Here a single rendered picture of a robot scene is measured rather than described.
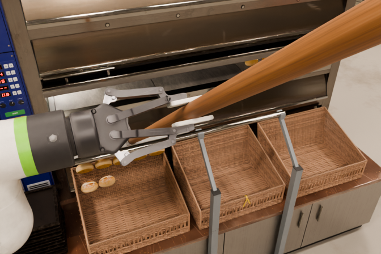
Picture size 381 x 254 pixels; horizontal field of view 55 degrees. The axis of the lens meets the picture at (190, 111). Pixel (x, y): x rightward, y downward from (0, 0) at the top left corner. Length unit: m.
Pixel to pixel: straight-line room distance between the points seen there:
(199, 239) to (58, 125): 1.67
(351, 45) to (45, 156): 0.44
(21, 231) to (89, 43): 1.35
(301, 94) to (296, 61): 2.31
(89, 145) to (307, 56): 0.38
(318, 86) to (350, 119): 1.65
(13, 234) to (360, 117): 4.02
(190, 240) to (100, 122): 1.60
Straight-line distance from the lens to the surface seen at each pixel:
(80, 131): 0.58
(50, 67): 1.91
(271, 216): 2.33
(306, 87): 2.63
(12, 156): 0.58
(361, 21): 0.26
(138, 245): 2.12
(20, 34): 1.86
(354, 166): 2.56
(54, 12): 1.81
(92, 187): 2.23
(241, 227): 2.26
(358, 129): 4.19
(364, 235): 3.17
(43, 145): 0.58
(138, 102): 2.10
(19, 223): 0.66
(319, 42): 0.29
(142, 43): 1.94
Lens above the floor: 2.32
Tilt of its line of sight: 35 degrees down
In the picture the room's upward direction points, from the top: straight up
